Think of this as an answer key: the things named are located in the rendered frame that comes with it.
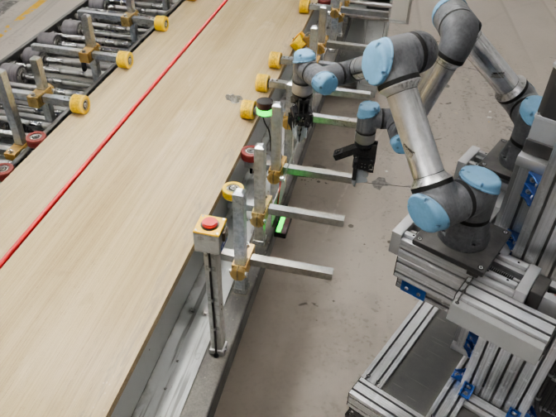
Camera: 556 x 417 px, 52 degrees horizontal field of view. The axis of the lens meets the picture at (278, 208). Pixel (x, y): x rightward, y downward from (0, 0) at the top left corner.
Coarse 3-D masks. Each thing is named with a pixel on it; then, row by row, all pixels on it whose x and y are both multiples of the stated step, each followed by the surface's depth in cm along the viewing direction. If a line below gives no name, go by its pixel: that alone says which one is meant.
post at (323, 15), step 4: (320, 8) 282; (324, 8) 282; (320, 12) 283; (324, 12) 283; (320, 16) 284; (324, 16) 284; (320, 20) 286; (324, 20) 285; (320, 24) 287; (324, 24) 287; (320, 28) 288; (324, 28) 288; (320, 32) 290; (324, 32) 289; (320, 36) 291; (324, 36) 291; (320, 40) 292; (324, 40) 293; (320, 56) 298
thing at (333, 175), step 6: (246, 162) 230; (270, 162) 230; (252, 168) 231; (294, 168) 227; (300, 168) 227; (306, 168) 228; (312, 168) 228; (318, 168) 228; (294, 174) 229; (300, 174) 228; (306, 174) 227; (312, 174) 227; (318, 174) 226; (324, 174) 225; (330, 174) 225; (336, 174) 225; (342, 174) 225; (348, 174) 225; (336, 180) 226; (342, 180) 225; (348, 180) 225
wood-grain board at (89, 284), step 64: (256, 0) 357; (192, 64) 287; (256, 64) 289; (64, 128) 238; (128, 128) 239; (192, 128) 241; (0, 192) 205; (128, 192) 207; (192, 192) 208; (0, 256) 180; (64, 256) 181; (128, 256) 182; (0, 320) 161; (64, 320) 162; (128, 320) 162; (0, 384) 146; (64, 384) 146
